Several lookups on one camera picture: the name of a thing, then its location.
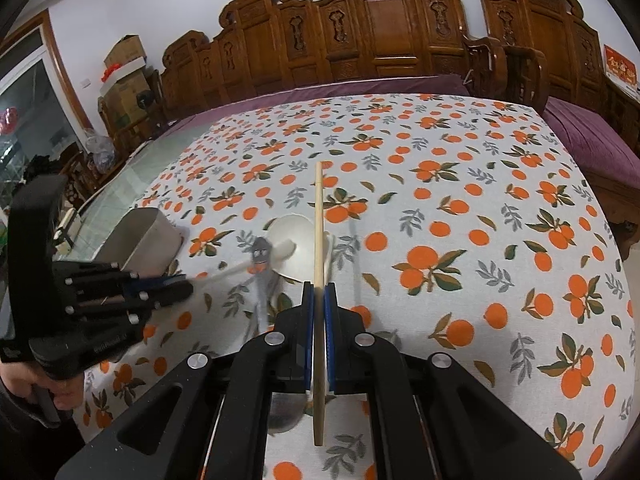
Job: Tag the carved wooden armchair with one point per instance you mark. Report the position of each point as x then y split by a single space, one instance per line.
552 51

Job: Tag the carved wooden sofa bench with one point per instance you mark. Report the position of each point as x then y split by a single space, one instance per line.
266 46

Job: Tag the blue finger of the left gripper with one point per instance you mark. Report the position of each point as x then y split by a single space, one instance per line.
150 282
160 295

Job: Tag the red gift box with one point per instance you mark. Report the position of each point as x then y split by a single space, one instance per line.
619 66

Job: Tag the purple bench cushion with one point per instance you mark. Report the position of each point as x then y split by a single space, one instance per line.
449 85

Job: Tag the glass door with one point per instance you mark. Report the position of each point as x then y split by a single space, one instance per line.
43 125

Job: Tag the large cardboard box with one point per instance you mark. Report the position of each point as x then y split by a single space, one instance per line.
121 100

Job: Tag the purple armchair cushion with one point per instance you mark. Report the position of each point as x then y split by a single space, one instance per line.
592 142

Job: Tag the metal rectangular tray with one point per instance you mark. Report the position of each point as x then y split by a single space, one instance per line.
144 242

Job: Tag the white ceramic soup spoon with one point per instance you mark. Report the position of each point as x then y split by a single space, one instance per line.
300 266

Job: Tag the wooden chair at left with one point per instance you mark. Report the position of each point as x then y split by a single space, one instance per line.
83 176

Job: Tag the light bamboo chopstick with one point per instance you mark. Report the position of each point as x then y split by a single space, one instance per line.
318 359

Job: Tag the person's left hand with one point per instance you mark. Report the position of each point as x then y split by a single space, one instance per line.
20 379

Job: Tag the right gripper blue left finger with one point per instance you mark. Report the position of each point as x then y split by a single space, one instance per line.
276 362

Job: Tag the top cardboard box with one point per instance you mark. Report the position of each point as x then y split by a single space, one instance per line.
124 51

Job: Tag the white plastic spoon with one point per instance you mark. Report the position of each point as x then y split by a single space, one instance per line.
262 256

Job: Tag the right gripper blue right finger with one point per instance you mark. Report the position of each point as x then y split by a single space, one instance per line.
362 363

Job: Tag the orange print tablecloth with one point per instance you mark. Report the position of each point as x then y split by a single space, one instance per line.
457 225

